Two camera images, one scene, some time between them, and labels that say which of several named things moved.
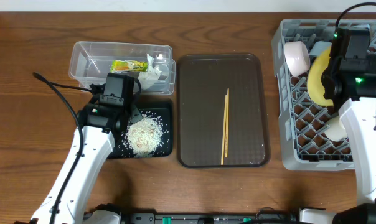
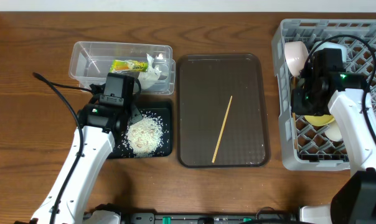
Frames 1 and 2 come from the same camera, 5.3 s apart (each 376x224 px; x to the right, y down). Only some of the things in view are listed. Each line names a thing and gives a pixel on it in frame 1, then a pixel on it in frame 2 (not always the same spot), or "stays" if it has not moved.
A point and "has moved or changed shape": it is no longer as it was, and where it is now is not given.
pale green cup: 336,132 stays
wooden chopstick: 226,126 → 294,118
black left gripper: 135,112 stays
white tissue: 147,79 stays
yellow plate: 314,81 has moved or changed shape
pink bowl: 297,58 stays
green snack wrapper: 122,65 stays
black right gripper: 375,65 → 298,107
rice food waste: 145,136 stays
